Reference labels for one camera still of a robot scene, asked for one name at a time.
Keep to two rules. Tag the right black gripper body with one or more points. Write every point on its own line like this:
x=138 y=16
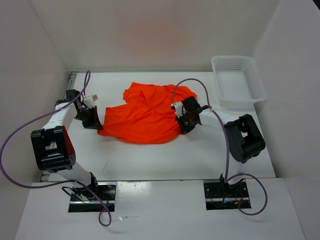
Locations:
x=186 y=122

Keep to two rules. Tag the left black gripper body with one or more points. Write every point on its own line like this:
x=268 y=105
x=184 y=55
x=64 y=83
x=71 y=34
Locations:
x=85 y=115

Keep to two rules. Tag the orange shorts with white drawstring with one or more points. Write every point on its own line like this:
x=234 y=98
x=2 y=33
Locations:
x=146 y=117

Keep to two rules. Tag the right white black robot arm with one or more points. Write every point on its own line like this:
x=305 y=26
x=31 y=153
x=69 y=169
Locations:
x=244 y=140

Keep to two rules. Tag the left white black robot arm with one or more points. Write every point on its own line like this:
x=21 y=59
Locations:
x=85 y=179

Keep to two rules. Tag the white perforated plastic basket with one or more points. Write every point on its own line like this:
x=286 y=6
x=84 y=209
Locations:
x=238 y=82

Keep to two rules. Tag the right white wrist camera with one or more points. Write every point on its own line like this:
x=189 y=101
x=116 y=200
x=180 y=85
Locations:
x=178 y=107

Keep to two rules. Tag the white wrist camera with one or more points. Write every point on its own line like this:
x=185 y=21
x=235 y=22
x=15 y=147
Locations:
x=89 y=101
x=178 y=107

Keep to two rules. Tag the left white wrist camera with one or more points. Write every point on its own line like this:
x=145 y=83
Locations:
x=89 y=101

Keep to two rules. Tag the aluminium table edge rail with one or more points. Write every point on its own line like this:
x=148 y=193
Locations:
x=56 y=153

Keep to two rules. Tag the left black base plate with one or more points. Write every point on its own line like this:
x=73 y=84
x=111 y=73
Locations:
x=82 y=201

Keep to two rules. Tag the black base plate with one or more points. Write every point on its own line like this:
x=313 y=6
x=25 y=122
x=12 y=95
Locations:
x=217 y=199
x=82 y=201

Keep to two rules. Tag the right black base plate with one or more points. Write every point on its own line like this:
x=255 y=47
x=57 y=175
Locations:
x=217 y=199

